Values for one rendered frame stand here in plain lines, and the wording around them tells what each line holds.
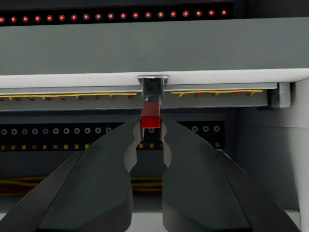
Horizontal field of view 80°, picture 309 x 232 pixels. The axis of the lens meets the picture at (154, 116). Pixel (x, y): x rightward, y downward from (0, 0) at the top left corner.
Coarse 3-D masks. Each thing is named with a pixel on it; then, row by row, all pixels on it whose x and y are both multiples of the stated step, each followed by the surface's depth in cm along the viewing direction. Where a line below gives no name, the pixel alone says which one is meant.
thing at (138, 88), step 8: (0, 88) 21; (8, 88) 21; (16, 88) 21; (24, 88) 21; (32, 88) 21; (40, 88) 21; (48, 88) 21; (56, 88) 21; (64, 88) 21; (72, 88) 21; (80, 88) 21; (88, 88) 21; (96, 88) 21; (104, 88) 21; (112, 88) 21; (120, 88) 21; (128, 88) 21; (136, 88) 21; (168, 88) 21; (176, 88) 21; (184, 88) 21; (192, 88) 21; (200, 88) 21; (208, 88) 21; (216, 88) 21; (224, 88) 21; (232, 88) 21; (240, 88) 21; (248, 88) 21; (256, 88) 21; (264, 88) 21; (272, 88) 21
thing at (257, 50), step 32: (0, 32) 16; (32, 32) 16; (64, 32) 16; (96, 32) 16; (128, 32) 16; (160, 32) 16; (192, 32) 16; (224, 32) 16; (256, 32) 16; (288, 32) 16; (0, 64) 16; (32, 64) 16; (64, 64) 16; (96, 64) 16; (128, 64) 16; (160, 64) 16; (192, 64) 16; (224, 64) 16; (256, 64) 16; (288, 64) 16; (288, 96) 20
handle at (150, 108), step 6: (150, 96) 18; (156, 96) 18; (150, 102) 16; (156, 102) 15; (144, 108) 13; (150, 108) 13; (156, 108) 13; (144, 114) 12; (150, 114) 12; (156, 114) 12; (144, 120) 11; (150, 120) 11; (156, 120) 11; (144, 126) 11; (150, 126) 11; (156, 126) 11
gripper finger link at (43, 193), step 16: (48, 176) 8; (64, 176) 8; (32, 192) 7; (48, 192) 7; (16, 208) 6; (32, 208) 6; (48, 208) 6; (0, 224) 6; (16, 224) 6; (32, 224) 6
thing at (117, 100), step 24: (0, 96) 22; (24, 96) 22; (48, 96) 22; (72, 96) 23; (96, 96) 23; (120, 96) 23; (168, 96) 23; (192, 96) 23; (216, 96) 23; (240, 96) 22; (264, 96) 22
